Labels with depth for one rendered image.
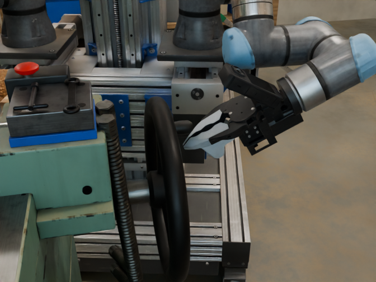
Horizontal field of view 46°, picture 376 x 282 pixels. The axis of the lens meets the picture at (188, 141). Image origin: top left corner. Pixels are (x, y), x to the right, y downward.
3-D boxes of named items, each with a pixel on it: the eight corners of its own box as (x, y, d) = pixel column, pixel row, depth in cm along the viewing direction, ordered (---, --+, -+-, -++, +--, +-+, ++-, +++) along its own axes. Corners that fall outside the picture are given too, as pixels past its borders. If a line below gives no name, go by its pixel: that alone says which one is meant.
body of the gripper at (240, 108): (248, 158, 79) (310, 126, 78) (229, 125, 74) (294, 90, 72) (236, 134, 85) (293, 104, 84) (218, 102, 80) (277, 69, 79)
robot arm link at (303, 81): (318, 76, 72) (298, 55, 78) (292, 90, 72) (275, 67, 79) (330, 109, 76) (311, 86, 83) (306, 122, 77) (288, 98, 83)
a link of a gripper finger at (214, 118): (195, 163, 83) (239, 140, 81) (180, 142, 79) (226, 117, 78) (192, 153, 85) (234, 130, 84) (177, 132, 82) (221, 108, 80)
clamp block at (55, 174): (113, 203, 57) (106, 144, 52) (2, 218, 55) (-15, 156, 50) (107, 144, 69) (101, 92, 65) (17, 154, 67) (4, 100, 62)
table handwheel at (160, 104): (189, 305, 74) (211, 233, 50) (65, 327, 70) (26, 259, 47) (161, 160, 90) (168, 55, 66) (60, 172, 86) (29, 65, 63)
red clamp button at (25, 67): (38, 75, 56) (37, 67, 55) (13, 77, 55) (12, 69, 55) (40, 66, 59) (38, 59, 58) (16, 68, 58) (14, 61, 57)
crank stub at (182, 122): (193, 136, 78) (194, 127, 76) (160, 140, 77) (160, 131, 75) (190, 125, 79) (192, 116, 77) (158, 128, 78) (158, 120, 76)
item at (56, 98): (97, 139, 53) (92, 97, 50) (1, 149, 51) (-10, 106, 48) (94, 93, 64) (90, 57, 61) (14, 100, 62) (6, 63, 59)
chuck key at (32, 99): (48, 111, 51) (47, 103, 50) (13, 114, 50) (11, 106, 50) (52, 87, 57) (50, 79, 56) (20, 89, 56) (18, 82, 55)
